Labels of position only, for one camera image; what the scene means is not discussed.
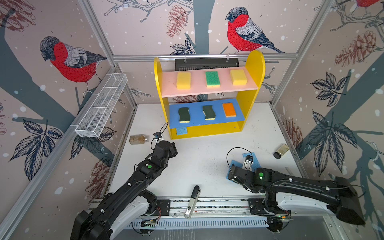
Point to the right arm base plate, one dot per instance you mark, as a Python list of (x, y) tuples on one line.
[(260, 207)]

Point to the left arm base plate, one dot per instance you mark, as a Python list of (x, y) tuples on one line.
[(159, 208)]

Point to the pink upper shelf board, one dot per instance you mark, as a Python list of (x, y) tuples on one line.
[(199, 83)]

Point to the yellow shelf frame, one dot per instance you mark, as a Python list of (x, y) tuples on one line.
[(256, 67)]

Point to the perforated aluminium rail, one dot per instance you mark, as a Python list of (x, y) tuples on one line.
[(202, 223)]

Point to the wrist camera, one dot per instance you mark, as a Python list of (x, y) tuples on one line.
[(248, 162), (158, 136)]

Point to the black vent panel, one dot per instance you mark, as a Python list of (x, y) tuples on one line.
[(204, 64)]

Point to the orange sponge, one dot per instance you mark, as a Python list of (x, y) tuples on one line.
[(229, 110)]

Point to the blue lower shelf board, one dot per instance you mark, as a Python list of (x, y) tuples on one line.
[(198, 117)]

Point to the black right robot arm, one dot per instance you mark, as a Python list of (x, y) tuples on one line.
[(339, 195)]

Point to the black silver handheld tool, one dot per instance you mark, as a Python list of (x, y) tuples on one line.
[(192, 203)]

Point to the seasoning jar left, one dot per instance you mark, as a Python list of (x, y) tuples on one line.
[(138, 139)]

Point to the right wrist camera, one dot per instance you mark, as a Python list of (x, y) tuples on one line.
[(248, 162)]

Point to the dark green wavy sponge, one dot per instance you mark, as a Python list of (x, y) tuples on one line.
[(209, 112), (184, 115)]

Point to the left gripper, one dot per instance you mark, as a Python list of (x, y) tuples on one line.
[(173, 150)]

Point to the seasoning jar right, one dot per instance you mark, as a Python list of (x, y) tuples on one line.
[(282, 150)]

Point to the green yellow sponge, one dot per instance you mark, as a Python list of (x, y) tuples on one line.
[(212, 79)]

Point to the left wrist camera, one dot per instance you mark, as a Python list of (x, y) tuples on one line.
[(158, 136)]

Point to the seasoning jar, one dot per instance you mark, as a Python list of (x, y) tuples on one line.
[(138, 139), (282, 150)]

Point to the light blue sponge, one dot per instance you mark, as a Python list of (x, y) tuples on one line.
[(182, 131), (256, 163), (233, 163)]

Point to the clear plastic ruler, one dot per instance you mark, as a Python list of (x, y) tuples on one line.
[(289, 171)]

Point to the white wire mesh basket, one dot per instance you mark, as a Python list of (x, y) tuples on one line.
[(99, 112)]

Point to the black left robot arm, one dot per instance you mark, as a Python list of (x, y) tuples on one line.
[(129, 202)]

